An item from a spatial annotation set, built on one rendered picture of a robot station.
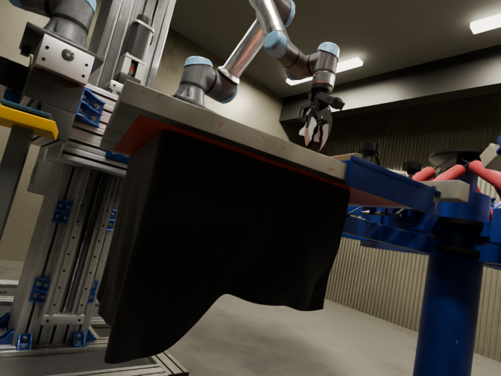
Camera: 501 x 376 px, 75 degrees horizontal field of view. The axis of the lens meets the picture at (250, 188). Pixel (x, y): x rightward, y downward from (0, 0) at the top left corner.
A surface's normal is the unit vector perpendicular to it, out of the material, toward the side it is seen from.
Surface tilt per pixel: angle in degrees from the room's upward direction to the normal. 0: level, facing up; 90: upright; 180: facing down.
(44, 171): 90
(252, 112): 90
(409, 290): 90
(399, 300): 90
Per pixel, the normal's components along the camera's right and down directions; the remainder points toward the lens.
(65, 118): 0.64, 0.04
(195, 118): 0.47, -0.02
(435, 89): -0.74, -0.24
